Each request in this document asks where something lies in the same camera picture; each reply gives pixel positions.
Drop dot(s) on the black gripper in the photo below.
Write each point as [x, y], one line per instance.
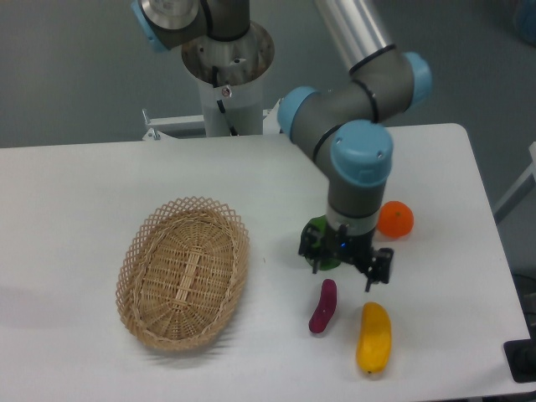
[357, 250]

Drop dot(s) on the purple sweet potato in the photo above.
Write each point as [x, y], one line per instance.
[326, 307]

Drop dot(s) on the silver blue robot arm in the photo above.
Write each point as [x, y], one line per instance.
[341, 131]

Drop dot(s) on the green bok choy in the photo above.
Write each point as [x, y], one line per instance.
[311, 248]

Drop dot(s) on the orange tangerine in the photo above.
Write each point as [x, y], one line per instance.
[396, 220]

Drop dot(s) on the yellow mango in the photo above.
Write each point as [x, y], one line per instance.
[375, 339]

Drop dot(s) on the woven wicker basket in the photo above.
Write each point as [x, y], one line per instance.
[183, 274]

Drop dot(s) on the black box at table edge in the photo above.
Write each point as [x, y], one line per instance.
[520, 355]

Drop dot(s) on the white frame at right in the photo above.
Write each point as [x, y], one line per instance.
[520, 188]

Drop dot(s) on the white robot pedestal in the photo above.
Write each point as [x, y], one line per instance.
[230, 78]

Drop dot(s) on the white metal base frame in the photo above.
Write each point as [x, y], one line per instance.
[182, 127]

